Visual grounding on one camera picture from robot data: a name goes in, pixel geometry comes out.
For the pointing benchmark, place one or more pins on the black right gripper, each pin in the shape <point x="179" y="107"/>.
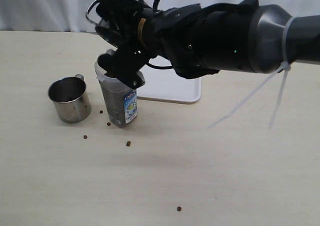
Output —
<point x="141" y="43"/>

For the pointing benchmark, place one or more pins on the steel mug with kibble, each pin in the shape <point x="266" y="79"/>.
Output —
<point x="111" y="17"/>

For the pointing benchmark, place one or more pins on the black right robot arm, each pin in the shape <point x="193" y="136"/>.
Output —
<point x="199" y="41"/>

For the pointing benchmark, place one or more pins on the clear plastic container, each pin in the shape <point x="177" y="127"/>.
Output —
<point x="120" y="100"/>

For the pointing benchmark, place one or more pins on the white backdrop curtain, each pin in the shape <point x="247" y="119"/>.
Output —
<point x="69" y="15"/>

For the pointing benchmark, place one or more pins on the white plastic tray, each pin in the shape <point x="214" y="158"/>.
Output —
<point x="167" y="86"/>

